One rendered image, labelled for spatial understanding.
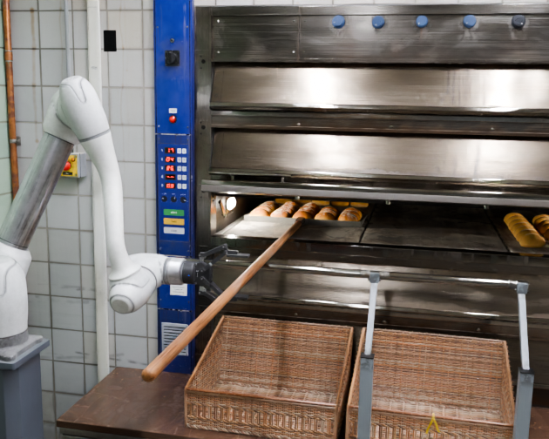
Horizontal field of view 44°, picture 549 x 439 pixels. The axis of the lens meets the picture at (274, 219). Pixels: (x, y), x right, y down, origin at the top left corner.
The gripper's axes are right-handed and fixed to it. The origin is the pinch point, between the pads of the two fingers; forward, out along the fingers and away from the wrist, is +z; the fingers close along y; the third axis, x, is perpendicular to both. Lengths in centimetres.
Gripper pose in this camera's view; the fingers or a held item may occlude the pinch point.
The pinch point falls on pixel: (245, 276)
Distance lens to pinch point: 216.5
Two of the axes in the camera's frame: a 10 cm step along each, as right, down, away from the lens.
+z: 9.8, 0.6, -2.1
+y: -0.2, 9.8, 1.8
